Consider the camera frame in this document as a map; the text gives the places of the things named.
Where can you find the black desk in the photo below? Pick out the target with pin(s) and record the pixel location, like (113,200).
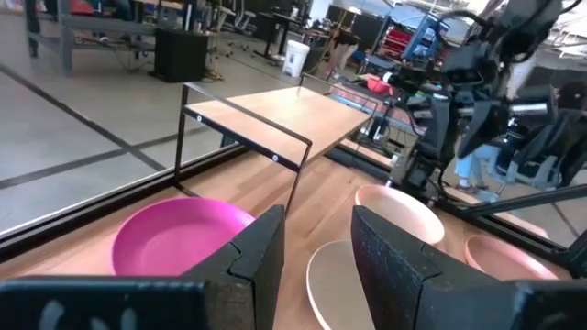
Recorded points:
(275,20)

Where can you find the person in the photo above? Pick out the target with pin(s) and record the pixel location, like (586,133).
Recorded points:
(344,50)
(472,167)

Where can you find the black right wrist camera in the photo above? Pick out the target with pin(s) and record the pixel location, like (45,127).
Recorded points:
(406,80)

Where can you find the blue tool cart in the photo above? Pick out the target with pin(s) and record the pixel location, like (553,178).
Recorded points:
(424,39)

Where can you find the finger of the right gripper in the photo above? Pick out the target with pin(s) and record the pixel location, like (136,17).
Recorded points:
(483,121)
(441,128)

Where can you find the grey metal rack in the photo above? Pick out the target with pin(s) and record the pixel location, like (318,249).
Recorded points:
(66,41)

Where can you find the white plastic bucket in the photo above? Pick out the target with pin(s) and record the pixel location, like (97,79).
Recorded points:
(295,57)

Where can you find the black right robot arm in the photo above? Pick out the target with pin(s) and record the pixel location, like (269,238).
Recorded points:
(527,27)

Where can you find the cream white plate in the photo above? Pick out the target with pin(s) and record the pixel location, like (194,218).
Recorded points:
(335,284)

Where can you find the salmon pink plate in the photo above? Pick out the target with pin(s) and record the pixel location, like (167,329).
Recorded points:
(500,259)

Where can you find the red drawer unit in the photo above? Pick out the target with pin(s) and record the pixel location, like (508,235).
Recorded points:
(396,41)

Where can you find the magenta plate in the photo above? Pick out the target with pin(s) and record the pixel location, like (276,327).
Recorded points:
(174,238)

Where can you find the wooden shelf black metal frame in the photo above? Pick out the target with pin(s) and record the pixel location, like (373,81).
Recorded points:
(284,114)

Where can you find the black cube box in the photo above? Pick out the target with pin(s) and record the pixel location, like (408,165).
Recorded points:
(181,55)

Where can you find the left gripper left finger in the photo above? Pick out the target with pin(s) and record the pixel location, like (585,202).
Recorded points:
(137,302)

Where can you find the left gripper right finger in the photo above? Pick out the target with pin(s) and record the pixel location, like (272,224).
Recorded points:
(458,298)

